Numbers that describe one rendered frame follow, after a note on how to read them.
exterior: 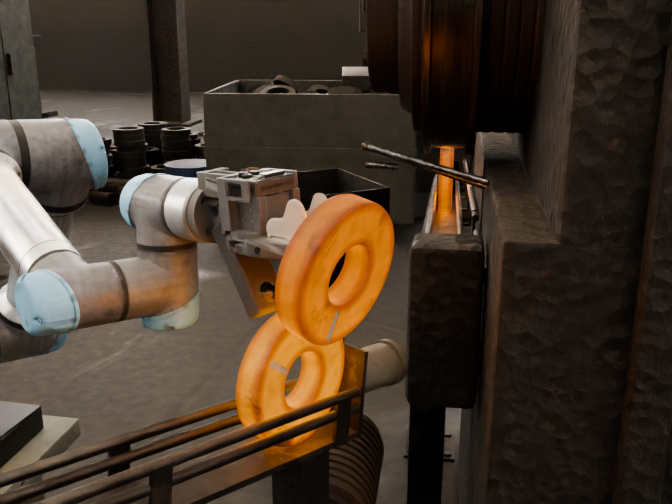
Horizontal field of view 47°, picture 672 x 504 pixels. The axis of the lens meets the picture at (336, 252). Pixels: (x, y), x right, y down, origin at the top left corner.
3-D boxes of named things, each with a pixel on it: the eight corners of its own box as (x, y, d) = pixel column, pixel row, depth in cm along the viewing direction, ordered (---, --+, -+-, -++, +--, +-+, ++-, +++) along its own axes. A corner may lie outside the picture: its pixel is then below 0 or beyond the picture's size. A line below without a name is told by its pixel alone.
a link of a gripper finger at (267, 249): (277, 248, 75) (222, 237, 81) (279, 263, 76) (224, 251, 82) (311, 237, 79) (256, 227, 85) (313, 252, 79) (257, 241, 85)
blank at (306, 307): (413, 210, 81) (387, 199, 83) (333, 194, 68) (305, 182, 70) (364, 343, 84) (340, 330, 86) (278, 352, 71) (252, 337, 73)
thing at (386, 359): (405, 390, 98) (410, 345, 96) (359, 408, 91) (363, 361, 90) (370, 375, 102) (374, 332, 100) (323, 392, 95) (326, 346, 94)
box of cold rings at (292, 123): (411, 207, 456) (415, 71, 432) (414, 247, 377) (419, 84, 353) (240, 204, 463) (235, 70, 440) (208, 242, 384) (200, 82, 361)
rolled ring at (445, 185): (441, 152, 209) (454, 152, 208) (438, 219, 206) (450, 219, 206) (441, 132, 191) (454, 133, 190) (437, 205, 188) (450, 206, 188)
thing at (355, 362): (361, 436, 91) (368, 351, 89) (358, 437, 91) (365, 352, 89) (317, 415, 96) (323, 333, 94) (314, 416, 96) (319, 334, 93)
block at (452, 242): (479, 387, 115) (488, 233, 107) (480, 413, 107) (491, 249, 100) (407, 382, 116) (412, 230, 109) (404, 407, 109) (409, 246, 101)
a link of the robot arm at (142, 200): (168, 231, 104) (165, 168, 102) (218, 241, 96) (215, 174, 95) (116, 239, 98) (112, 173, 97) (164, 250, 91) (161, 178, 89)
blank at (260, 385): (313, 459, 89) (291, 450, 91) (361, 336, 93) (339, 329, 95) (236, 433, 77) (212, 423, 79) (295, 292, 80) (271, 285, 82)
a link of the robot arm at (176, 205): (168, 245, 91) (222, 231, 96) (190, 250, 88) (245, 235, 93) (160, 183, 89) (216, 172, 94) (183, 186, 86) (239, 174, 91)
